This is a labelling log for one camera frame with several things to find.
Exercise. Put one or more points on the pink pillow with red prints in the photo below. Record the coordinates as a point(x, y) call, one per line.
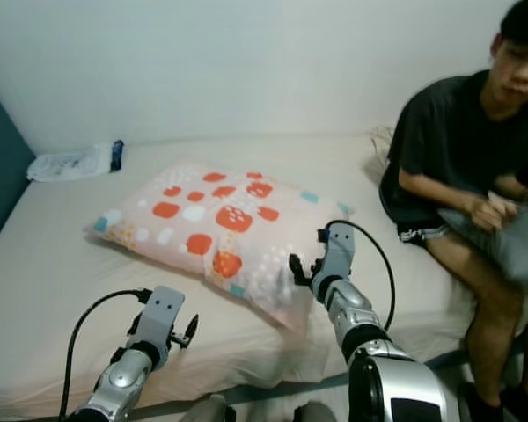
point(233, 220)

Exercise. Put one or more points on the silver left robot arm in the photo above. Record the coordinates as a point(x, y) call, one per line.
point(123, 382)

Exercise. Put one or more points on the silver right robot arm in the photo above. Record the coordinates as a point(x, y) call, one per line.
point(387, 360)

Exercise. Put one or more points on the grey pillow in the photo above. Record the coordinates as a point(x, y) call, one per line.
point(506, 251)

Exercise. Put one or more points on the person's right hand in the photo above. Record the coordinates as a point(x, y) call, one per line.
point(494, 211)

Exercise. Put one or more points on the bed with cream sheet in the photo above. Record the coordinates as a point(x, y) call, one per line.
point(53, 299)

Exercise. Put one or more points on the robot's grey right foot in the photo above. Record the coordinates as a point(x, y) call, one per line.
point(315, 412)

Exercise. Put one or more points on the beige cloth bundle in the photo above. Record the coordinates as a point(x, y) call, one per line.
point(381, 141)

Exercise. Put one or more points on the white wet wipes pack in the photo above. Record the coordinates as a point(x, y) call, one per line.
point(70, 163)

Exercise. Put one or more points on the person in dark t-shirt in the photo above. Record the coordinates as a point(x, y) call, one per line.
point(449, 132)

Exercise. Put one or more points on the teal headboard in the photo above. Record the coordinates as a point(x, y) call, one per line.
point(2, 167)

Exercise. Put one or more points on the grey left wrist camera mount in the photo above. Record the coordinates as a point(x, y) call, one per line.
point(163, 315)

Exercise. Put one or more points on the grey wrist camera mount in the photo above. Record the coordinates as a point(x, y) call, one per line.
point(340, 251)
point(163, 315)

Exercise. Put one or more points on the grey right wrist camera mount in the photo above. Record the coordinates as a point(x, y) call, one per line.
point(340, 251)

